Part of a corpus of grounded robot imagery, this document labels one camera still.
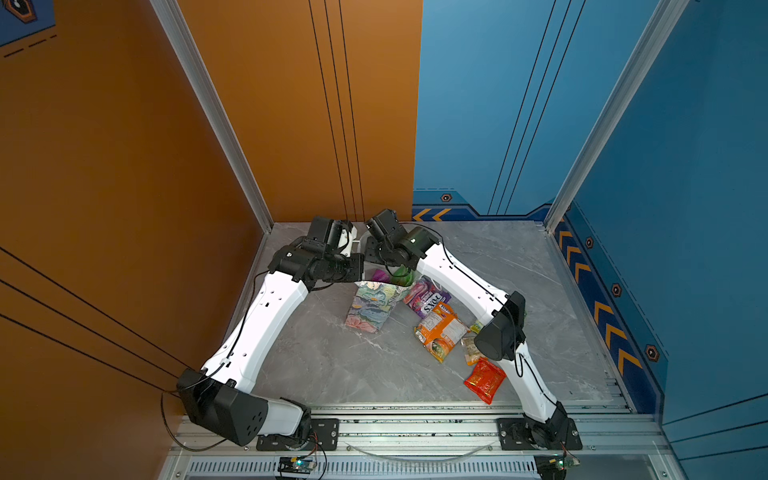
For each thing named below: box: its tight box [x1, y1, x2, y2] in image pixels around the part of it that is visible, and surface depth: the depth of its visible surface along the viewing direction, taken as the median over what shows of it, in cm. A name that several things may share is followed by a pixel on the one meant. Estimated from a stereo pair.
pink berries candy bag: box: [403, 275, 452, 318], surface depth 96 cm
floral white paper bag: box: [345, 281, 415, 333], surface depth 76 cm
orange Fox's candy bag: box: [414, 302, 471, 363], surface depth 89 cm
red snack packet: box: [464, 357, 507, 405], surface depth 82 cm
